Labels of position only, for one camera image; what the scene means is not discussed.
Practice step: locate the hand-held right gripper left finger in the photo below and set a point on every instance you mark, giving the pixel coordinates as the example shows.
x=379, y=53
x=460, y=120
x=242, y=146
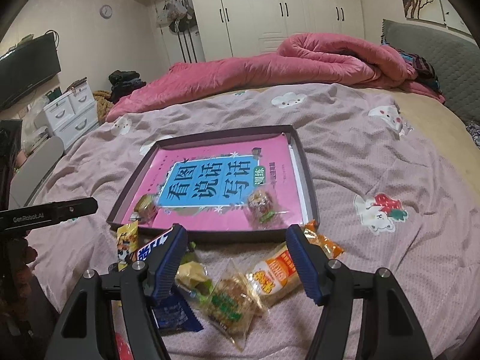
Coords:
x=172, y=266

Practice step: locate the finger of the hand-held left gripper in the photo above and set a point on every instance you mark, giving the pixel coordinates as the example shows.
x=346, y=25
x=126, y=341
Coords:
x=56, y=212

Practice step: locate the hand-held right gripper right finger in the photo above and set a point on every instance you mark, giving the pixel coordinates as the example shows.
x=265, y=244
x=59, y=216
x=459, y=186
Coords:
x=300, y=262

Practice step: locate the green cake snack packet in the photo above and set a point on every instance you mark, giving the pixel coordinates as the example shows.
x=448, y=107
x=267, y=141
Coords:
x=191, y=275

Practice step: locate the orange label rice cracker packet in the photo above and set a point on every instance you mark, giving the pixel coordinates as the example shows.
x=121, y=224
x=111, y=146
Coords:
x=273, y=273

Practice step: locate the blue biscuit packet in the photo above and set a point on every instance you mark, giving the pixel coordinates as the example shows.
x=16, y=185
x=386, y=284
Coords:
x=176, y=315

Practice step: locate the yellow snack packet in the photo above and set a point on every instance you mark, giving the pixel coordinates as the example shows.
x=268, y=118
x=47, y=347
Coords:
x=125, y=243

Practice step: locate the clear packet brown cake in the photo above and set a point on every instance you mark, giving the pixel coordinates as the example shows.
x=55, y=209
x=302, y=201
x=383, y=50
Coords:
x=225, y=303

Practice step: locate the dark purple cardboard tray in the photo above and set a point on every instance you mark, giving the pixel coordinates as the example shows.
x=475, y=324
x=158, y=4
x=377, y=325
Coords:
x=240, y=237

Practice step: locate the person's left hand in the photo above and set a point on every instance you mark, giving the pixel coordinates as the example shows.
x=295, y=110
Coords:
x=28, y=251

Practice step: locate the small orange snack packet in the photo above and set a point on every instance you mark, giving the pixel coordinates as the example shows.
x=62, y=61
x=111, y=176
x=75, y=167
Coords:
x=326, y=245

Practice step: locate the clear wrapped snack packet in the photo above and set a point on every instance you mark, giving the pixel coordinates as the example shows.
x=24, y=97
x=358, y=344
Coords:
x=146, y=206

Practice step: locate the white drawer cabinet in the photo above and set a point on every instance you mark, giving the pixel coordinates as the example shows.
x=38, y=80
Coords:
x=71, y=116

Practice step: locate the clear round snack packet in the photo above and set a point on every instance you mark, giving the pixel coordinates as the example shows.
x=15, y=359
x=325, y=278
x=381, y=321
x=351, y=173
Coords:
x=262, y=204

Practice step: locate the black television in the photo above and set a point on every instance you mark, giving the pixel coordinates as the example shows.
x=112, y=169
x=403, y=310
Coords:
x=26, y=71

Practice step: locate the yellow knitted cloth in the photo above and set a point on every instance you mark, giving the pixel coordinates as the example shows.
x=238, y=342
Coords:
x=101, y=103

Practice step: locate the pink and blue book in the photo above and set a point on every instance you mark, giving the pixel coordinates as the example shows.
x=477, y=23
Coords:
x=168, y=161

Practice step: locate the pink printed bed sheet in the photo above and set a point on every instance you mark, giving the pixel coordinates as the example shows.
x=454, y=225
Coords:
x=375, y=157

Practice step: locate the pile of dark clothes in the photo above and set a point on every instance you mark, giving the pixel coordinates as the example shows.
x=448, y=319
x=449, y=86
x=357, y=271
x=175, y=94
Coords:
x=125, y=82

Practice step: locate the pink quilt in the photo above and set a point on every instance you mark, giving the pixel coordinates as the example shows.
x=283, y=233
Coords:
x=262, y=71

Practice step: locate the beige mattress cover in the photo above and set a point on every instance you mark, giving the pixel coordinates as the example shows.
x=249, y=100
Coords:
x=442, y=127

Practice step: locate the hanging bags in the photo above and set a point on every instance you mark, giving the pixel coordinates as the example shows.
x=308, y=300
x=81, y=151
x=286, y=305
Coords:
x=174, y=13

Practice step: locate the dark patterned cloth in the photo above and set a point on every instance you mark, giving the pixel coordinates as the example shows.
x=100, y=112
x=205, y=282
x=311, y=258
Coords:
x=473, y=133

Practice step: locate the pile of colourful clothes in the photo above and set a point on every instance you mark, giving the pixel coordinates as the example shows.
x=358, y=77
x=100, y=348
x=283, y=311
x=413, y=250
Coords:
x=420, y=67

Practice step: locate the grey quilted headboard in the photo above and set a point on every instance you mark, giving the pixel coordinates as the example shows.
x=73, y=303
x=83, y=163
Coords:
x=450, y=63

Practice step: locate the white wardrobe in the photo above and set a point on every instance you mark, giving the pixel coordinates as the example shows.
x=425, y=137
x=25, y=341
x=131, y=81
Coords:
x=262, y=7

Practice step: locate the round wall clock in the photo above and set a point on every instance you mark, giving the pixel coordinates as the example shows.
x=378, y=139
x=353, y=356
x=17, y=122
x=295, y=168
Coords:
x=106, y=11

